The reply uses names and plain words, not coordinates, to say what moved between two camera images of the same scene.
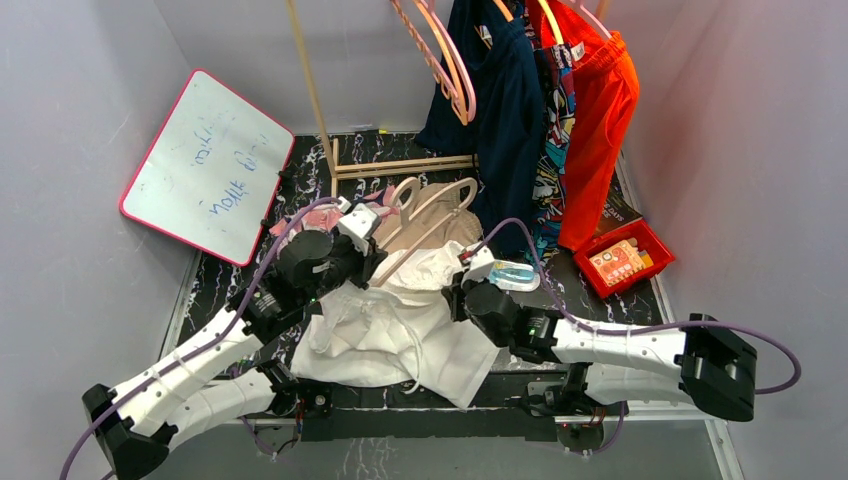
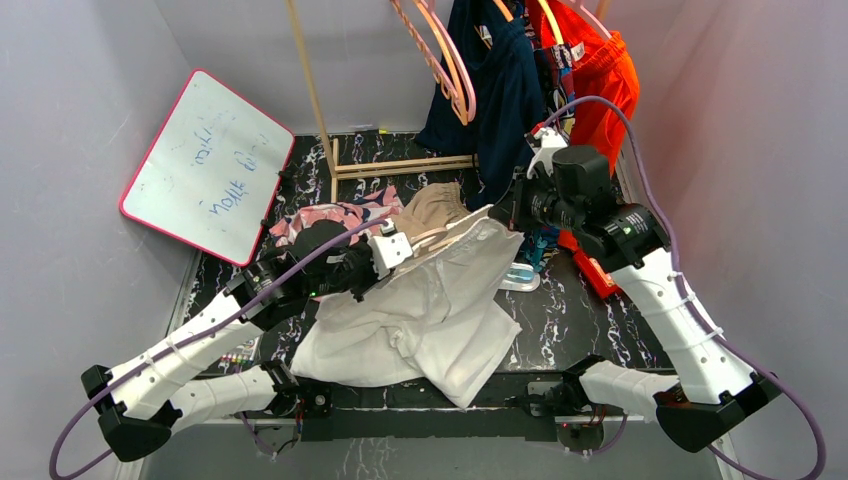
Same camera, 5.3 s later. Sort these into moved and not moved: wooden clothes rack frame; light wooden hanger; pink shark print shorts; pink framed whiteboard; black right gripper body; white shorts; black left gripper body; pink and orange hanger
Moved: black right gripper body; white shorts; light wooden hanger
Not moved: wooden clothes rack frame; black left gripper body; pink shark print shorts; pink and orange hanger; pink framed whiteboard
